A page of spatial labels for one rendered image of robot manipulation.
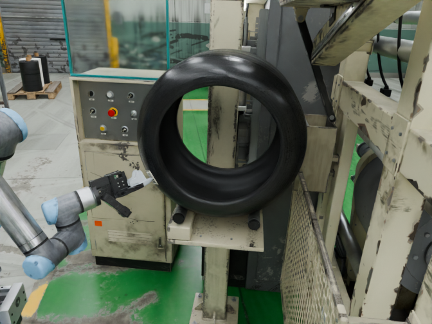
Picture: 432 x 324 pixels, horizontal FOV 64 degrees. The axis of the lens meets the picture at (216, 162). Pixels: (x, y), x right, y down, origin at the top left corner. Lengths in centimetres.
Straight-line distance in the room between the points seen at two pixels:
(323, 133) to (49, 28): 967
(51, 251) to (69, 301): 128
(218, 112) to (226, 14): 39
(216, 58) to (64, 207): 66
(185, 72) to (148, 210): 125
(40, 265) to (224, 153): 86
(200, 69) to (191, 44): 911
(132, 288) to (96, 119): 107
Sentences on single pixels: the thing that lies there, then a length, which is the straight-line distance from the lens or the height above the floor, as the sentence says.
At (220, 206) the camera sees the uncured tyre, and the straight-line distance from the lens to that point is 125.
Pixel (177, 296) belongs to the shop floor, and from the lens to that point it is 230.
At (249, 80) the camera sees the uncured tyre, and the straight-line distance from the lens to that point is 110.
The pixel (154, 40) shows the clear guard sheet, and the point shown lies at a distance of 191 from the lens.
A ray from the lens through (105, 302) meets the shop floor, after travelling 233.
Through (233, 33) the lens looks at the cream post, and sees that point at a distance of 146.
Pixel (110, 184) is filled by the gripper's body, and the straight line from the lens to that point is 121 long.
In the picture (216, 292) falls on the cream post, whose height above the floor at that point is 22.
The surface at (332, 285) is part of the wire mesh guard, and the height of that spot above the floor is 100.
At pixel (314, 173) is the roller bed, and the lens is 154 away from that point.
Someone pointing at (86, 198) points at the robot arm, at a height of 105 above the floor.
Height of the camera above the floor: 160
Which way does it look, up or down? 23 degrees down
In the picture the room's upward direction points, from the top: 2 degrees clockwise
